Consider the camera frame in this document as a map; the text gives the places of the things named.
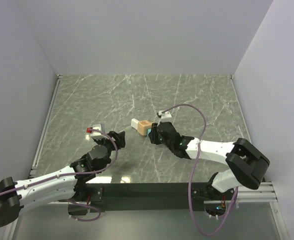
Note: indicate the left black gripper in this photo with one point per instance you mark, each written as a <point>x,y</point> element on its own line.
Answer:
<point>119,137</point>

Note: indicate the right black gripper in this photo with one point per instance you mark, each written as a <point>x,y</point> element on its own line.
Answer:
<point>153,134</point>

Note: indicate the peach cube socket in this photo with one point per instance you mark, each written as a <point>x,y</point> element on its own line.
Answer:
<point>143,127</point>

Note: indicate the white usb charger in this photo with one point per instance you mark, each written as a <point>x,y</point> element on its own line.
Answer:
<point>135,123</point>

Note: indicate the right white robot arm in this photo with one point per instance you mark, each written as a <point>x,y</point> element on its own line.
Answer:
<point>247,166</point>

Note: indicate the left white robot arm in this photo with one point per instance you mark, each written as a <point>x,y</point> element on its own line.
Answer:
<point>68,183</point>

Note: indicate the black base bar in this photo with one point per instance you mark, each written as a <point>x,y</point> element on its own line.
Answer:
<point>134,196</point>

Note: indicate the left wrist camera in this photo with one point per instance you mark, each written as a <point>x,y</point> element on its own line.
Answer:
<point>96,131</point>

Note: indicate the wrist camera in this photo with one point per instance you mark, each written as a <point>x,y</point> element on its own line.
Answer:
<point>96,131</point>
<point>164,115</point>

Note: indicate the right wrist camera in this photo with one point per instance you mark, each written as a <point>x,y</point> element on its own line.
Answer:
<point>164,115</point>

